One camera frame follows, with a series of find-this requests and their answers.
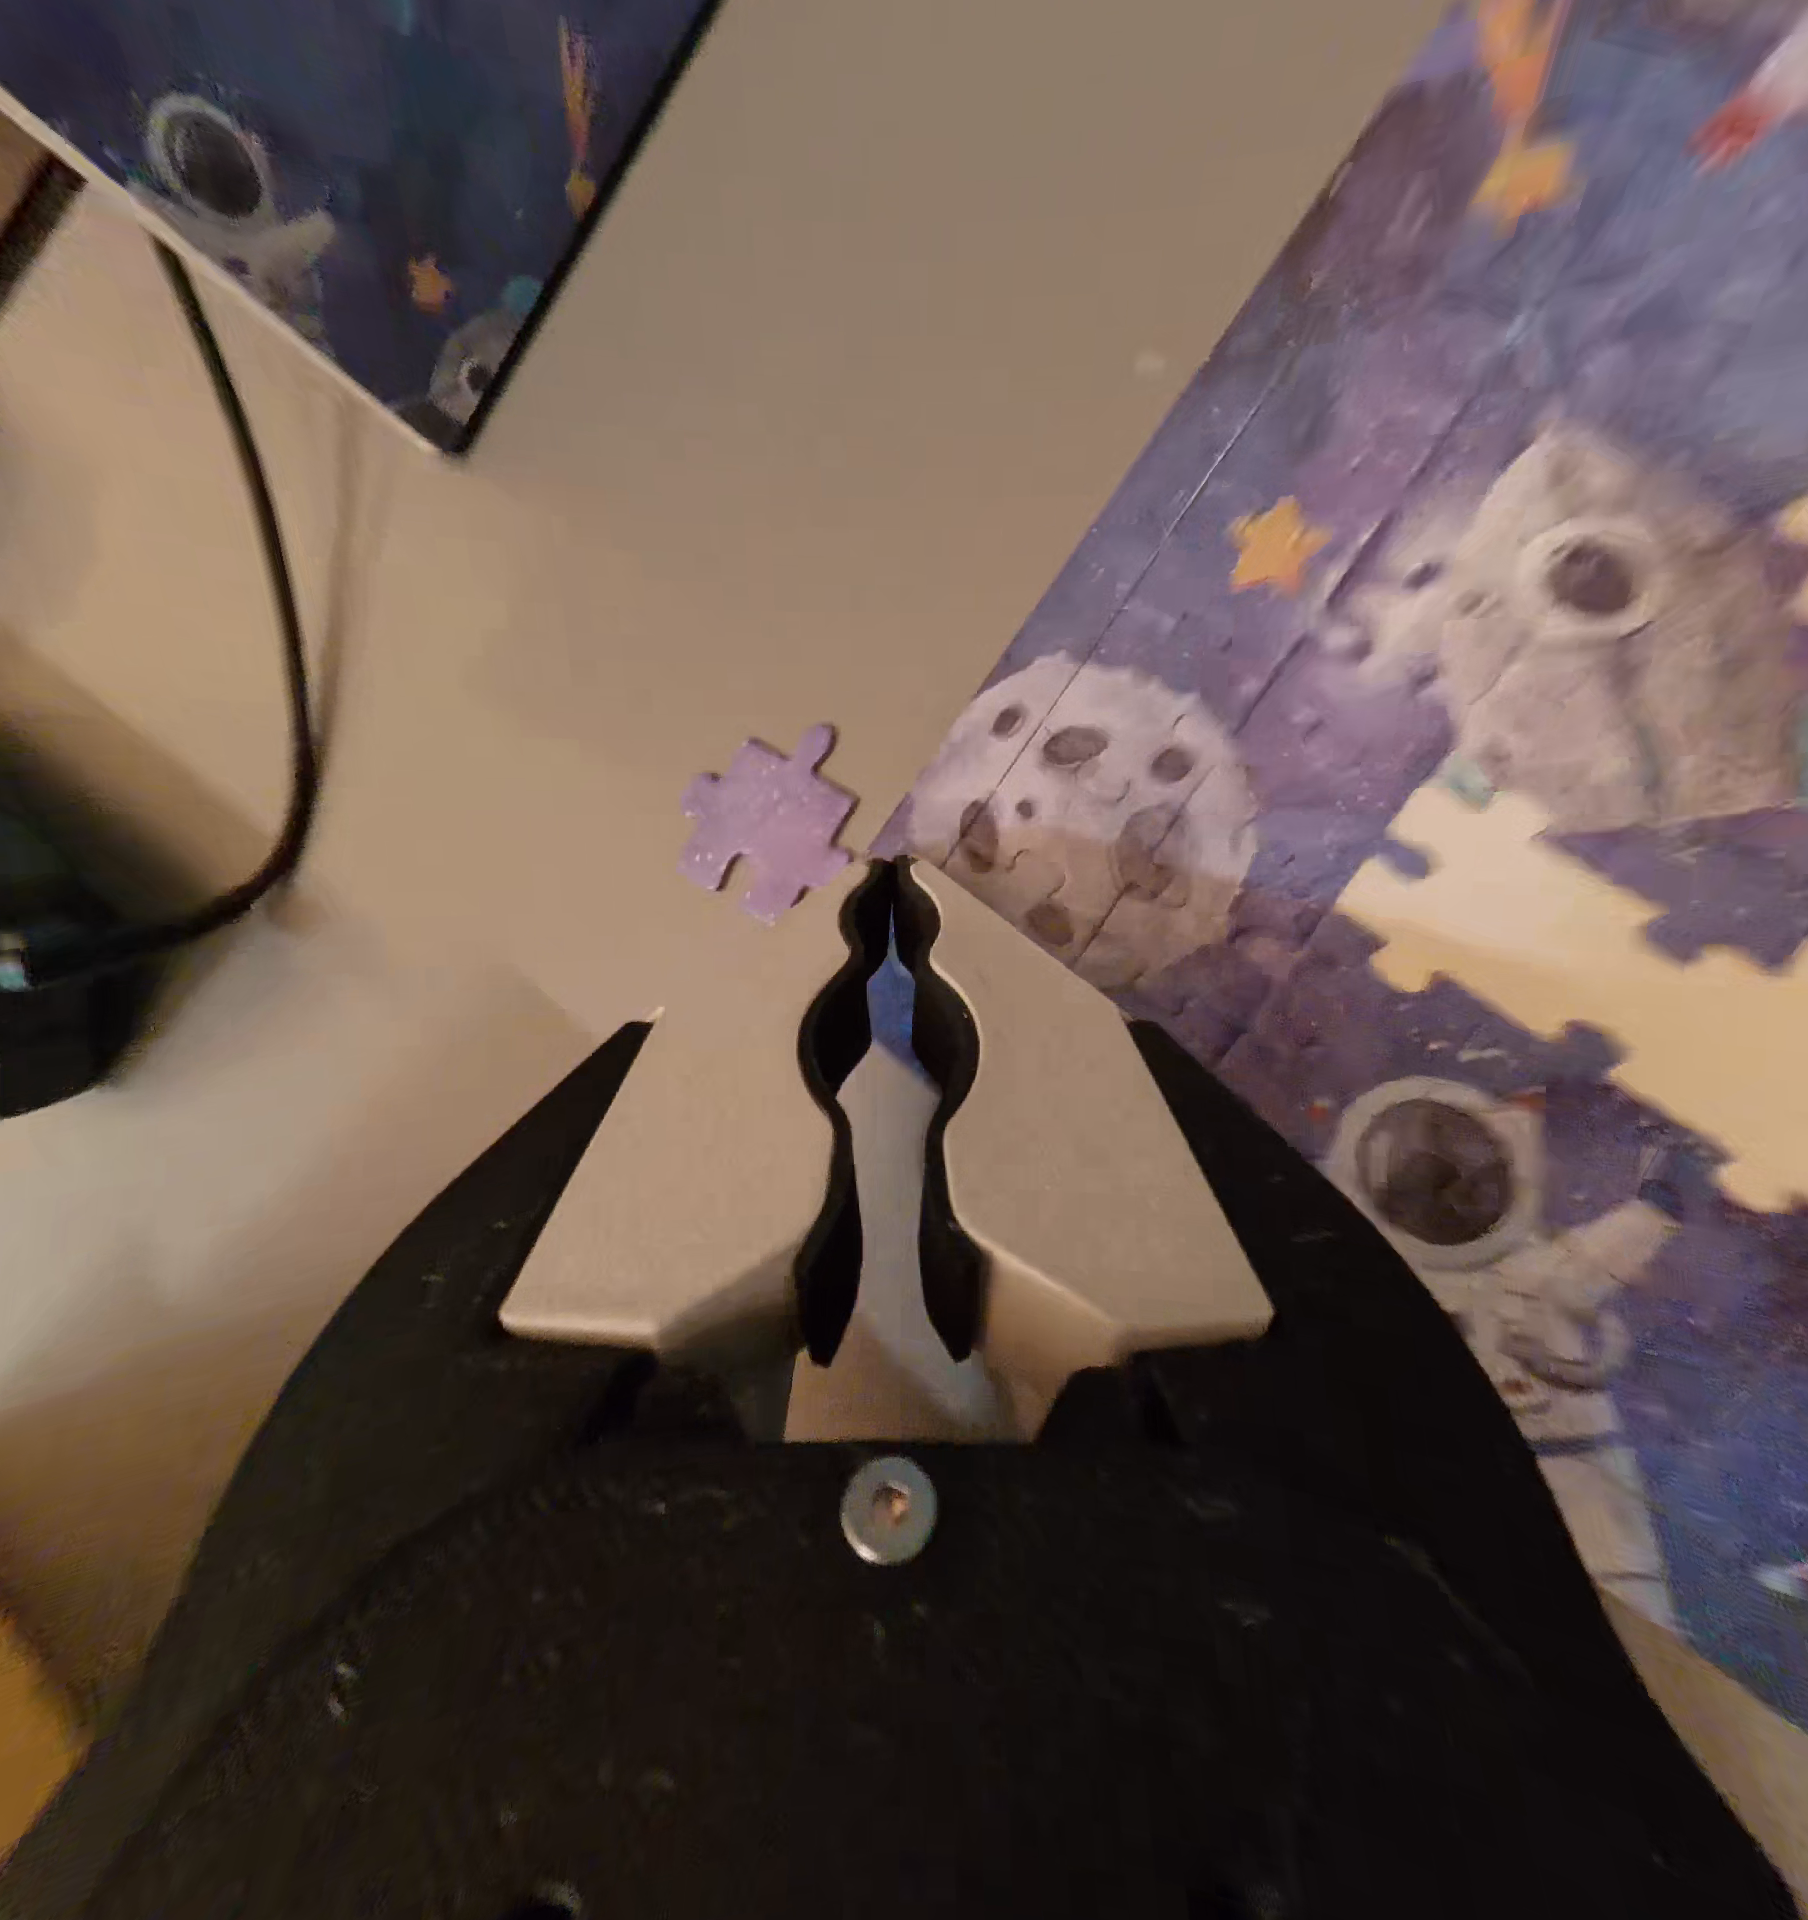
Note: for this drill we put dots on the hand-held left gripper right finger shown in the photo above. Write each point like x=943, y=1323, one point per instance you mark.
x=1097, y=1185

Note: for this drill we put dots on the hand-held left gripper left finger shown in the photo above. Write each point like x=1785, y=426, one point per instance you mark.
x=664, y=1200

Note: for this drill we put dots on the space print jigsaw puzzle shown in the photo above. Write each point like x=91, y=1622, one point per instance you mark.
x=1265, y=1036

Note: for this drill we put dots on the space print puzzle box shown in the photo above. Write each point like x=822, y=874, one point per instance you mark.
x=318, y=150

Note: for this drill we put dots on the dark grey charger box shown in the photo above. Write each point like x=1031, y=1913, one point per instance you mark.
x=48, y=1036

